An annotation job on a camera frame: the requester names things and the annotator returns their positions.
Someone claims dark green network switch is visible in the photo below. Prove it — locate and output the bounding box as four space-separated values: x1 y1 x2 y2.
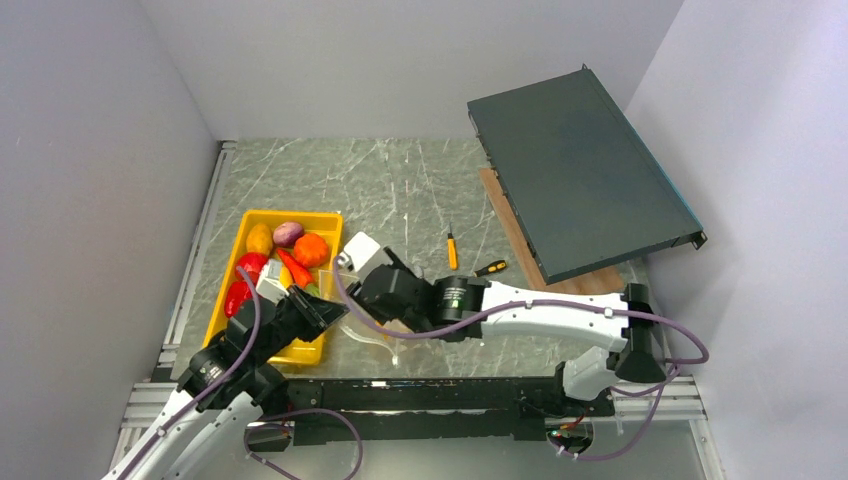
467 66 707 284

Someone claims purple onion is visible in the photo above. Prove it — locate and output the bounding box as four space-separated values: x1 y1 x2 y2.
272 221 306 248

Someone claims small yellow screwdriver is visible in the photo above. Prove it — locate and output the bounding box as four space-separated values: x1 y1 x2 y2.
447 225 459 271

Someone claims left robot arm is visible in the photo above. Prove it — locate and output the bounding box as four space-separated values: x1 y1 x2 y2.
106 286 348 479

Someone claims yellow plastic tray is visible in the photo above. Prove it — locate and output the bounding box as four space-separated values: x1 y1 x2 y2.
202 210 343 366

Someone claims orange carrot with green top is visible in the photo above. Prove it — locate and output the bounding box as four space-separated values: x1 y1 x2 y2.
276 248 321 297

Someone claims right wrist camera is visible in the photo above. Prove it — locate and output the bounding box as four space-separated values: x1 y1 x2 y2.
341 231 384 278

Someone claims red apple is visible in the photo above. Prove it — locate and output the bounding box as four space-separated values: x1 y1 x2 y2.
235 252 269 284

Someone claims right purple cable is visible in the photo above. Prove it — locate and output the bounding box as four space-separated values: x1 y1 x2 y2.
333 254 710 464

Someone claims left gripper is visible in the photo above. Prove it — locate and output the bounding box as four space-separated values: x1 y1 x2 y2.
250 283 350 367

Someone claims red bell pepper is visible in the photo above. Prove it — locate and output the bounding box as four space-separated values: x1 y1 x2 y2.
223 280 253 318

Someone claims wooden cutting board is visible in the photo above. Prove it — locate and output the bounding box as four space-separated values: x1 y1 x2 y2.
478 167 624 295

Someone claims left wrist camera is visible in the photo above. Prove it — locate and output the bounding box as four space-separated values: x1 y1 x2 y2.
256 259 288 305

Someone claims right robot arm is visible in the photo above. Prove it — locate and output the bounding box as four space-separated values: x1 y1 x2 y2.
332 248 670 415

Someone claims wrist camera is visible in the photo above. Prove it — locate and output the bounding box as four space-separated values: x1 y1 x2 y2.
341 231 384 278
256 259 288 305

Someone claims orange pumpkin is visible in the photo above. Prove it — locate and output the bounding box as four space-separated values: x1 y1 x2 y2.
292 233 331 268

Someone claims brown potato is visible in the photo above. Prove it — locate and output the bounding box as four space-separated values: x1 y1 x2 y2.
245 223 274 257

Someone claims clear dotted zip bag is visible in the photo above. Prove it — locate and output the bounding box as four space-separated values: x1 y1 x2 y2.
317 267 408 369

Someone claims black yellow screwdriver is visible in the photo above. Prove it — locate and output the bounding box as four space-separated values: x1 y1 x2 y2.
473 259 508 277

